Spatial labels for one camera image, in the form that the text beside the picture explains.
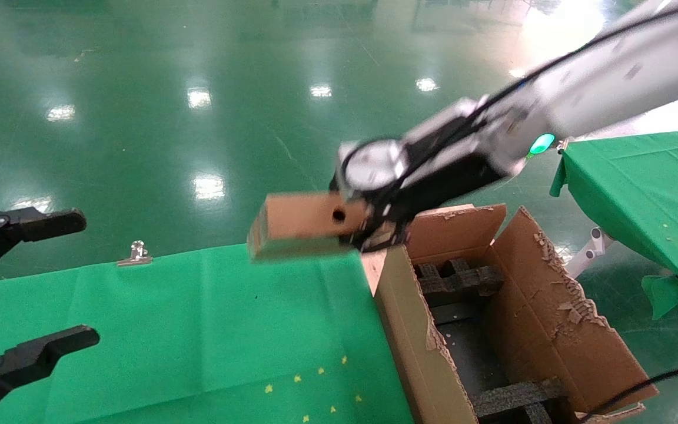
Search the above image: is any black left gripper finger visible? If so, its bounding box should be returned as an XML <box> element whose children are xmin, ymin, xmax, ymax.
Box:
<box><xmin>0</xmin><ymin>326</ymin><xmax>101</xmax><ymax>422</ymax></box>
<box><xmin>0</xmin><ymin>206</ymin><xmax>88</xmax><ymax>286</ymax></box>

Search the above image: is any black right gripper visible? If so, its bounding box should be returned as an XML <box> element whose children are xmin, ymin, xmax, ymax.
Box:
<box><xmin>331</xmin><ymin>139</ymin><xmax>516</xmax><ymax>254</ymax></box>

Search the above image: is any small brown cardboard box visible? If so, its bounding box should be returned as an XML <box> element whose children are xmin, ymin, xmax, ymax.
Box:
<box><xmin>247</xmin><ymin>191</ymin><xmax>372</xmax><ymax>261</ymax></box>

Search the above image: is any large open cardboard carton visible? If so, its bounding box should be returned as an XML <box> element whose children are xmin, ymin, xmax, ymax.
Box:
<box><xmin>361</xmin><ymin>203</ymin><xmax>659</xmax><ymax>424</ymax></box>

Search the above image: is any black foam insert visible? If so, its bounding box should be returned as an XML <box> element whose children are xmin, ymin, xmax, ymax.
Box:
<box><xmin>470</xmin><ymin>377</ymin><xmax>569</xmax><ymax>424</ymax></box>
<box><xmin>413</xmin><ymin>258</ymin><xmax>504</xmax><ymax>307</ymax></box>

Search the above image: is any green tablecloth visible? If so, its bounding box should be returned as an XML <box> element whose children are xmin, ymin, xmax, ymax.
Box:
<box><xmin>0</xmin><ymin>244</ymin><xmax>413</xmax><ymax>424</ymax></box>
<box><xmin>550</xmin><ymin>127</ymin><xmax>678</xmax><ymax>320</ymax></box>

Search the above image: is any white table leg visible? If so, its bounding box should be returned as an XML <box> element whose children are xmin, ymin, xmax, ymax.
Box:
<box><xmin>564</xmin><ymin>227</ymin><xmax>616</xmax><ymax>280</ymax></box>

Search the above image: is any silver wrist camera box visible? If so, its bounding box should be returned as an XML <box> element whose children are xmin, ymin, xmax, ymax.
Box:
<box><xmin>404</xmin><ymin>97</ymin><xmax>490</xmax><ymax>148</ymax></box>

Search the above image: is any black camera cable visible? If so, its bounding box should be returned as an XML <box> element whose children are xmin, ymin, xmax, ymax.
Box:
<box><xmin>398</xmin><ymin>0</ymin><xmax>678</xmax><ymax>177</ymax></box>

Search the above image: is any long black tether cable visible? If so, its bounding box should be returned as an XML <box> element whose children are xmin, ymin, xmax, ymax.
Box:
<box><xmin>579</xmin><ymin>360</ymin><xmax>678</xmax><ymax>424</ymax></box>

